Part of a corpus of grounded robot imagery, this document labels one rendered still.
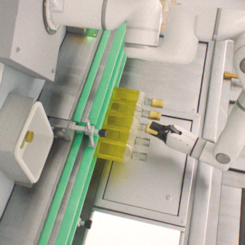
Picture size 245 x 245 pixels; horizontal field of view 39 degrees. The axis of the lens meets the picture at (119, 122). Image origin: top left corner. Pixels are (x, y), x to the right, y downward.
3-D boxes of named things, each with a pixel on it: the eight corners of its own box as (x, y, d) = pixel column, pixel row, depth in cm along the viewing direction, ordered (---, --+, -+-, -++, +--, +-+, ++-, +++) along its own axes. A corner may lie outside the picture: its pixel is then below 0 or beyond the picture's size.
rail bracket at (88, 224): (54, 226, 121) (91, 234, 119) (50, 220, 115) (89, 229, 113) (58, 215, 123) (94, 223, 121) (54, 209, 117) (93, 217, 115)
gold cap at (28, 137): (13, 137, 100) (27, 139, 99) (17, 126, 101) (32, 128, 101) (16, 142, 103) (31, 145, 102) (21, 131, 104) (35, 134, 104)
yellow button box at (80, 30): (66, 31, 132) (84, 34, 131) (62, 16, 126) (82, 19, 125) (72, 18, 136) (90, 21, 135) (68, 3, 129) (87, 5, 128)
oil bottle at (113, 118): (83, 126, 132) (138, 136, 129) (81, 118, 127) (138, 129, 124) (87, 114, 135) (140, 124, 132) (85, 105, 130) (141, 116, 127)
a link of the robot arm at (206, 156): (241, 146, 110) (247, 129, 116) (209, 132, 112) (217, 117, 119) (225, 177, 119) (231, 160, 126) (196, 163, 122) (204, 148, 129)
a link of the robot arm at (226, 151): (240, 91, 108) (216, 138, 122) (231, 112, 99) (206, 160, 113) (267, 102, 106) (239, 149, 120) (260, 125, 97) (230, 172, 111)
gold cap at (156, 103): (153, 97, 135) (164, 99, 134) (151, 106, 135) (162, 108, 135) (152, 97, 131) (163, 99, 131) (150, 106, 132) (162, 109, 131)
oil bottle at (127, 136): (78, 139, 129) (134, 150, 126) (76, 131, 124) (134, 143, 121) (83, 126, 132) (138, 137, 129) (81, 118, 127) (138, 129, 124)
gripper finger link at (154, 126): (169, 128, 125) (152, 121, 127) (170, 124, 122) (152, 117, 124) (165, 136, 124) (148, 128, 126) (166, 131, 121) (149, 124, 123)
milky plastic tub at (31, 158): (9, 180, 107) (36, 185, 105) (-17, 147, 87) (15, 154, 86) (30, 131, 115) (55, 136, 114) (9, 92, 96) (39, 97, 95)
